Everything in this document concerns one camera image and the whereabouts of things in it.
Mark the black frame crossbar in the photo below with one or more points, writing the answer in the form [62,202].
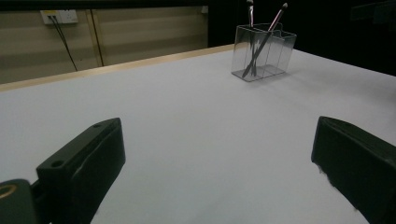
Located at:
[93,3]

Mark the black pen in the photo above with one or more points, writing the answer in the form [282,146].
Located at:
[251,15]
[275,20]

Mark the clear acrylic brush holder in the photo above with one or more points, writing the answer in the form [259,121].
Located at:
[280,59]

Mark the black curtain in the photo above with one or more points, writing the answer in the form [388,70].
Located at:
[342,37]

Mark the white wall socket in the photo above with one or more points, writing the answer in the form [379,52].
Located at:
[67,16]

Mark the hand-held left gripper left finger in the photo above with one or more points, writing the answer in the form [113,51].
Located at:
[84,165]

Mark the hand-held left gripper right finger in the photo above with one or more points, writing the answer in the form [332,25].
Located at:
[358,161]

